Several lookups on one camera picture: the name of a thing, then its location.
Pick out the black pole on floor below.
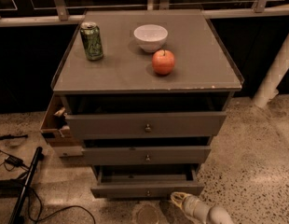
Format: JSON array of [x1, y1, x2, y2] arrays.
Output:
[[8, 147, 44, 224]]

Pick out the grey drawer cabinet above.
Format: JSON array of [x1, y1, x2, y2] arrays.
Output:
[[50, 8, 245, 175]]

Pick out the green soda can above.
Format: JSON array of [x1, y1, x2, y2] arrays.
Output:
[[80, 21, 103, 61]]

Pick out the grey bottom drawer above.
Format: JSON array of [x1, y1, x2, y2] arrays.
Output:
[[91, 164, 204, 199]]

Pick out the white support column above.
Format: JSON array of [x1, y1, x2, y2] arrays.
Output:
[[253, 33, 289, 108]]

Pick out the black power cable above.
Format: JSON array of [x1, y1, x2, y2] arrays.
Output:
[[0, 147, 97, 224]]

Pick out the open cardboard box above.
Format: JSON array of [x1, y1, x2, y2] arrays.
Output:
[[40, 95, 82, 158]]

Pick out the red apple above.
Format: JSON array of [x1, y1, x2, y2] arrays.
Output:
[[152, 49, 175, 76]]

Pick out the grey top drawer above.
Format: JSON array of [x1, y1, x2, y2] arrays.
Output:
[[66, 112, 226, 140]]

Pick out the grey drawer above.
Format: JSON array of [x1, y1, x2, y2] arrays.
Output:
[[91, 164, 204, 199], [66, 112, 226, 140], [82, 146, 211, 165]]

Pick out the metal window railing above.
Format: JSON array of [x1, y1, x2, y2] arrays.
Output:
[[0, 0, 289, 26]]

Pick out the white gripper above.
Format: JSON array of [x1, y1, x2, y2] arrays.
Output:
[[171, 191, 211, 224]]

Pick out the grey middle drawer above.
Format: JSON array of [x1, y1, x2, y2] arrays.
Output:
[[82, 146, 211, 165]]

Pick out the white ceramic bowl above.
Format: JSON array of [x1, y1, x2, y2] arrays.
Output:
[[133, 24, 168, 53]]

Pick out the black power adapter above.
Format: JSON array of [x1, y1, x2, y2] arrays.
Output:
[[5, 156, 23, 167]]

